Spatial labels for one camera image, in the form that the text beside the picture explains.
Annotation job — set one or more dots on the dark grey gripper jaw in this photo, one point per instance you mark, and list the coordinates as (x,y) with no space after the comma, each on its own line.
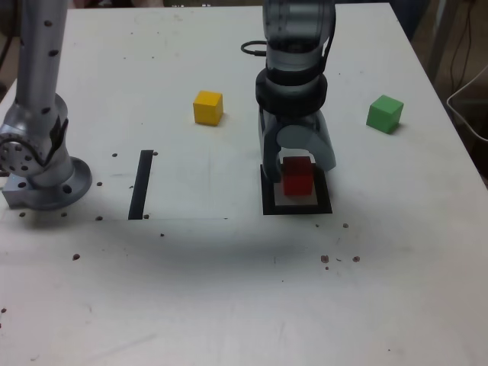
(270,152)

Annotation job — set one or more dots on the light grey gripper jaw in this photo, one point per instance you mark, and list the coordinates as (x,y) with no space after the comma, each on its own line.
(301,137)

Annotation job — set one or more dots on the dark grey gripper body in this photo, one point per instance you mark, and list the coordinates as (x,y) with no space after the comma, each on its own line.
(297,119)

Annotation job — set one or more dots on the red cube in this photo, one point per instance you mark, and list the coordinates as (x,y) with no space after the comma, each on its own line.
(297,181)

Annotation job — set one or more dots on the yellow cube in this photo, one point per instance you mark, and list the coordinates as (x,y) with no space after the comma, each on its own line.
(207,110)

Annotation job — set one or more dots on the green cube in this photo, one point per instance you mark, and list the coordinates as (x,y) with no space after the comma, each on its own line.
(383,116)

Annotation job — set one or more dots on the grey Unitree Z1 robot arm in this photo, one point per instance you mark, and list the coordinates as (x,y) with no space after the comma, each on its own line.
(38,76)

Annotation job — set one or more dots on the black tape square outline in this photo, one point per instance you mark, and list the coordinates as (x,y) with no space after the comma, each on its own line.
(297,210)

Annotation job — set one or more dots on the black tape strip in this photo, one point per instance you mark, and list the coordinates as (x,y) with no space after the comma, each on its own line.
(140,187)

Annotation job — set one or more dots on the pale metal post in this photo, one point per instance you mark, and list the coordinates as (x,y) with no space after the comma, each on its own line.
(444,30)

